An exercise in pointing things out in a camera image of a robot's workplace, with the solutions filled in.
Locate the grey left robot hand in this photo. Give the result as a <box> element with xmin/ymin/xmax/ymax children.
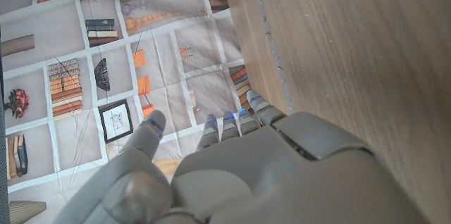
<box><xmin>52</xmin><ymin>89</ymin><xmax>431</xmax><ymax>224</ymax></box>

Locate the printed bookshelf backdrop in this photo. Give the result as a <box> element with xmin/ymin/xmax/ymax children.
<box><xmin>0</xmin><ymin>0</ymin><xmax>253</xmax><ymax>224</ymax></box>

